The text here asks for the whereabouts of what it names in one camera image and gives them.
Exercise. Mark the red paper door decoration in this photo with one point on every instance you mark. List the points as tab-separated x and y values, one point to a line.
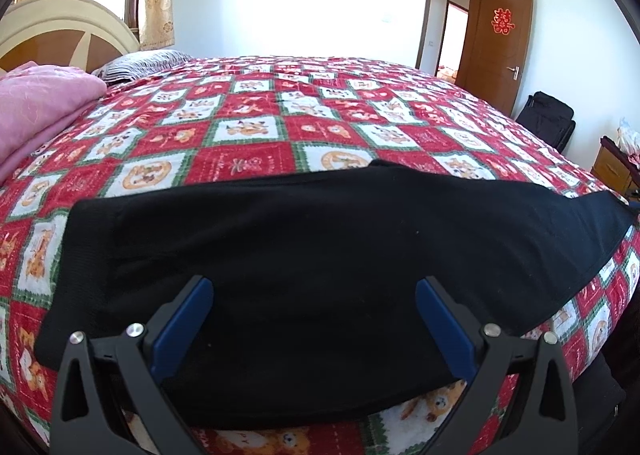
503	21

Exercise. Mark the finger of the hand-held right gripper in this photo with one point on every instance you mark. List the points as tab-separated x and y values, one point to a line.
634	206

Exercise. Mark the brown door frame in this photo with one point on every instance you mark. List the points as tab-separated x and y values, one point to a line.
427	10

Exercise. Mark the black folding chair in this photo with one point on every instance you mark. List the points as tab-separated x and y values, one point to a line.
547	120

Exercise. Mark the red printed bed sheet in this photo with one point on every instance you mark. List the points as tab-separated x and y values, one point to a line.
260	115

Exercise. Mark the folded pink blanket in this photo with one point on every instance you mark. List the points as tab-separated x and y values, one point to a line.
40	105

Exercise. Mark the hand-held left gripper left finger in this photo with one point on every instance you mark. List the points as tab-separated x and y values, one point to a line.
182	325

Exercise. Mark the white plastic bag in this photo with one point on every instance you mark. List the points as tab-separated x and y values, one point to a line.
629	132

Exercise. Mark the striped pillow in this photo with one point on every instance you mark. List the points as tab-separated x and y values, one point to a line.
140	64

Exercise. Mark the brown wooden door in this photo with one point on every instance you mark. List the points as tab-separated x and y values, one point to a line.
492	65

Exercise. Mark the black pants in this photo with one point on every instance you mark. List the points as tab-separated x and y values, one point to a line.
320	245

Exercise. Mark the cream and wood headboard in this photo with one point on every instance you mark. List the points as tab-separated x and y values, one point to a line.
55	30

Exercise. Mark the wooden nightstand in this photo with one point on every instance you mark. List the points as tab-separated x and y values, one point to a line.
612	167

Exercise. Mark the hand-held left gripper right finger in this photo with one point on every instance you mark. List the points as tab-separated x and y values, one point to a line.
445	322

